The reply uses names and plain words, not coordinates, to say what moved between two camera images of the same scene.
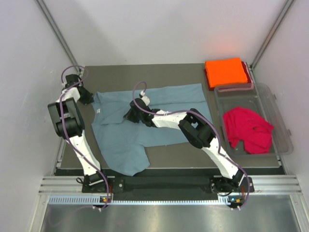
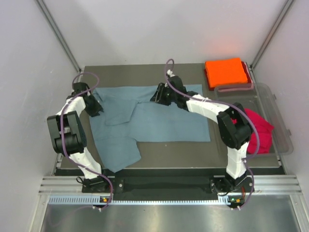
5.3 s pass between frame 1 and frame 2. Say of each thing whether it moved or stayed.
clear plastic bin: stayed
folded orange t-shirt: stayed
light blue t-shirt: moved
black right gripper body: moved
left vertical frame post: stayed
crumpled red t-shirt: stayed
